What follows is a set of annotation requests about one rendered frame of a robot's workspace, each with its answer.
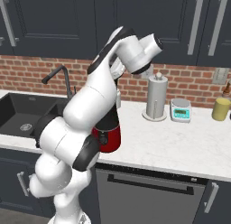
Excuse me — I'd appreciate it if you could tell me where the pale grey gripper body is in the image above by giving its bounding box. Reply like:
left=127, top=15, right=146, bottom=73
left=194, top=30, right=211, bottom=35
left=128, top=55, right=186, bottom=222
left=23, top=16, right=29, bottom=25
left=109, top=57, right=127, bottom=81

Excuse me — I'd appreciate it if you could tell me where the red and black blender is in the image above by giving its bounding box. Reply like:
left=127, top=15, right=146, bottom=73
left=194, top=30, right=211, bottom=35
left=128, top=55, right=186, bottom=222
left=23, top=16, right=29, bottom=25
left=91, top=79, right=123, bottom=154

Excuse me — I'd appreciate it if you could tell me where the grey paper towel holder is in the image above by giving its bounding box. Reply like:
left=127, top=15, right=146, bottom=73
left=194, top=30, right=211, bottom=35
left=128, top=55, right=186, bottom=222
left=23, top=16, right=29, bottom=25
left=142, top=71, right=169, bottom=123

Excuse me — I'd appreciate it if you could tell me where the black tap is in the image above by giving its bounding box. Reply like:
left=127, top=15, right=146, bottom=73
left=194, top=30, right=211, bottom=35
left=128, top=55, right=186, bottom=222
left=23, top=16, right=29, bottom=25
left=41, top=64, right=75, bottom=100

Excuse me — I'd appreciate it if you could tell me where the white kitchen scale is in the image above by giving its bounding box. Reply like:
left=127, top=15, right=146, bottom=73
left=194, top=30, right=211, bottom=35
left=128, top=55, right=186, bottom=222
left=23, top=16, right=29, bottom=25
left=169, top=98, right=193, bottom=124

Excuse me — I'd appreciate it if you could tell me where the black sink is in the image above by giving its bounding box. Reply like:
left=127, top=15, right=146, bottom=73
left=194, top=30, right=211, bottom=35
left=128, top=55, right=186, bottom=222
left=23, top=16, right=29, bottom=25
left=0, top=91, right=72, bottom=139

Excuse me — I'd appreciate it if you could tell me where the yellow canister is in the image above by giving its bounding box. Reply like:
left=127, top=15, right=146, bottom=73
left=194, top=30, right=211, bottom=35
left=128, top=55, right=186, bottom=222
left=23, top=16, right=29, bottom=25
left=211, top=97, right=231, bottom=122

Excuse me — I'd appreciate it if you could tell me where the brown bottle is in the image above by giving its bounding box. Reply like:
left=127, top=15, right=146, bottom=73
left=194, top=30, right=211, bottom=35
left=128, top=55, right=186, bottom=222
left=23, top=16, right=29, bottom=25
left=222, top=79, right=231, bottom=99

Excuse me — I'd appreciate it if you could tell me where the grey dishwasher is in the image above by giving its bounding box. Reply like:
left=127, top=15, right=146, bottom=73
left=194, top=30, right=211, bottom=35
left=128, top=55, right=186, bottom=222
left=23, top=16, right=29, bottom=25
left=95, top=163, right=209, bottom=224

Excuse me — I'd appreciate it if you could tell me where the dark base cupboard door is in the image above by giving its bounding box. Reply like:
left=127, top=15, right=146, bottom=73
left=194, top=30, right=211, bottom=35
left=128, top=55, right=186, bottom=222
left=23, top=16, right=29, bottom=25
left=0, top=147, right=59, bottom=219
left=192, top=179, right=231, bottom=224

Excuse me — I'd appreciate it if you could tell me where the grey wall socket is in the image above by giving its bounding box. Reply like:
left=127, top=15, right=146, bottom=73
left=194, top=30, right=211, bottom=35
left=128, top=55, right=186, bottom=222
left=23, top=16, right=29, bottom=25
left=143, top=63, right=154, bottom=81
left=212, top=67, right=230, bottom=86

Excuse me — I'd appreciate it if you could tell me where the dark wall cupboard door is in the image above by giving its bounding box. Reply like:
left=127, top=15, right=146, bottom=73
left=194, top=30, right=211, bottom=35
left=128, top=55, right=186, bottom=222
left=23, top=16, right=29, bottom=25
left=13, top=0, right=99, bottom=61
left=94, top=0, right=211, bottom=67
left=196, top=0, right=231, bottom=69
left=0, top=0, right=16, bottom=57

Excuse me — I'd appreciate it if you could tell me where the grey cupboard handle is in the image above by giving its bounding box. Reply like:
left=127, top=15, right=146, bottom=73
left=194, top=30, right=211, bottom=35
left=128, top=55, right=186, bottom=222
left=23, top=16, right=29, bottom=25
left=187, top=0, right=205, bottom=56
left=0, top=0, right=20, bottom=48
left=203, top=182, right=220, bottom=214
left=16, top=171, right=31, bottom=198
left=208, top=0, right=228, bottom=57

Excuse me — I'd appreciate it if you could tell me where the black dishwasher handle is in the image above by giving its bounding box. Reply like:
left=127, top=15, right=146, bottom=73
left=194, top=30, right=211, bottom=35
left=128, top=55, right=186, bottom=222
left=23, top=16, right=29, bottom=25
left=106, top=173, right=195, bottom=196

